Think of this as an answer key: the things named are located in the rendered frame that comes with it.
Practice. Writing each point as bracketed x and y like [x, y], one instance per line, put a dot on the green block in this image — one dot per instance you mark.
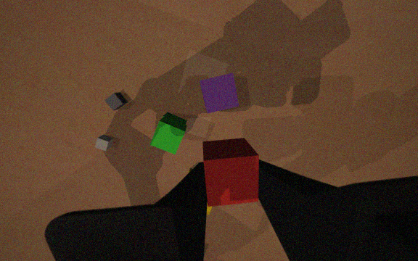
[168, 135]
[175, 118]

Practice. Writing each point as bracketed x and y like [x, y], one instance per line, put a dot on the purple block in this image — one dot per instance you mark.
[219, 93]

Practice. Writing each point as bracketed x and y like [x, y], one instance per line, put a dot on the red block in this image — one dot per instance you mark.
[231, 172]

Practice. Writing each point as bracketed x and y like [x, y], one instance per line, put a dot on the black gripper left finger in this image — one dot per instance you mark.
[171, 229]

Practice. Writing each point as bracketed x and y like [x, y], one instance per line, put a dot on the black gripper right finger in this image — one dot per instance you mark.
[316, 221]

